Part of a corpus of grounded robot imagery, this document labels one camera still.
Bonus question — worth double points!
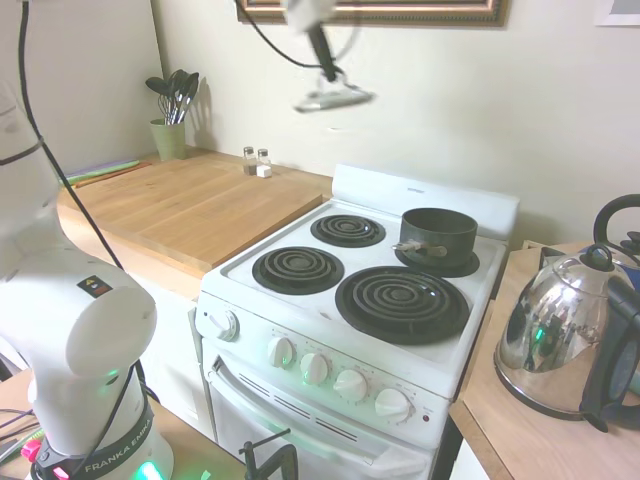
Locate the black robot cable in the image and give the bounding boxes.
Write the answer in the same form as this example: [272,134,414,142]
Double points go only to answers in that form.
[234,0,364,70]
[16,0,127,275]

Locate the black cooking spoon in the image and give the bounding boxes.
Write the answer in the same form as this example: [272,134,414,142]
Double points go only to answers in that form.
[145,76,171,126]

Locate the white oven door handle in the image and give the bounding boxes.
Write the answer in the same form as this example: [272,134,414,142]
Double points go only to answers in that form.
[209,355,384,467]

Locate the black slotted spoon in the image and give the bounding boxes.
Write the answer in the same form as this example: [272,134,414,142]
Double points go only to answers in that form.
[177,71,201,125]

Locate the black ladle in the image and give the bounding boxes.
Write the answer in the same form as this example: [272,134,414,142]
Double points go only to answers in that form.
[167,68,190,126]

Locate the red orange flat mat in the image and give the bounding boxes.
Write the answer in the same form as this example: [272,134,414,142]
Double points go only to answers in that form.
[73,161,153,188]

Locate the gold framed painting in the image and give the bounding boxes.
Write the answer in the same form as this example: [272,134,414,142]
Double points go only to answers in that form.
[235,0,511,28]

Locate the shiny steel kettle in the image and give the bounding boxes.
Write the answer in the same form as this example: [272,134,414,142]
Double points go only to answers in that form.
[493,193,640,434]

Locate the small black coil burner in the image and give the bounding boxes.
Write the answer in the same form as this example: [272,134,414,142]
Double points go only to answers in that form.
[251,245,346,296]
[393,243,481,279]
[309,213,388,249]

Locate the glass and steel pot lid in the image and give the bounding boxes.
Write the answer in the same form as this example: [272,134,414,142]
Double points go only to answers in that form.
[292,83,377,115]

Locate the large black coil burner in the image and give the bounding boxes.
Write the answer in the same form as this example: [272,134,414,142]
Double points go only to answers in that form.
[334,265,471,346]

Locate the white electric stove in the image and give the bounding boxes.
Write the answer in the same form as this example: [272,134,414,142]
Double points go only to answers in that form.
[193,163,521,480]

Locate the large wooden butcher block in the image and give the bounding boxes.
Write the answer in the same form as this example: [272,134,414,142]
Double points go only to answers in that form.
[56,148,325,275]

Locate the green utensil holder cup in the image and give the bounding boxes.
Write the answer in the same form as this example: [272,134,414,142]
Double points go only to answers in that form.
[149,118,188,162]

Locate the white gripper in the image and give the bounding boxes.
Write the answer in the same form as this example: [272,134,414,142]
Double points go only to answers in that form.
[284,0,341,83]

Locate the dark grey saucepan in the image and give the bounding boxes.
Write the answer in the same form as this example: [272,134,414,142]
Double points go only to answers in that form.
[390,207,479,267]

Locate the large white timer knob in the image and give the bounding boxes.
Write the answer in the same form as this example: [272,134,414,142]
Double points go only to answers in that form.
[202,309,240,343]

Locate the white stove knob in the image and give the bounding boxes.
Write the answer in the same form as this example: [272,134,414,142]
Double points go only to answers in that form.
[266,335,297,367]
[333,369,370,403]
[374,387,415,422]
[299,352,332,386]

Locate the steel wire whisk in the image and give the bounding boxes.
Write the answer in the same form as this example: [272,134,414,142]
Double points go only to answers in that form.
[157,93,177,126]

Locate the green flat mat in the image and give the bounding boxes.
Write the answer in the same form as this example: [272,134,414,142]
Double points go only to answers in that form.
[62,158,142,181]

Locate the black metal clamp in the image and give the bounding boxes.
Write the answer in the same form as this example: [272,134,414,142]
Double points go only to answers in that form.
[238,426,302,480]

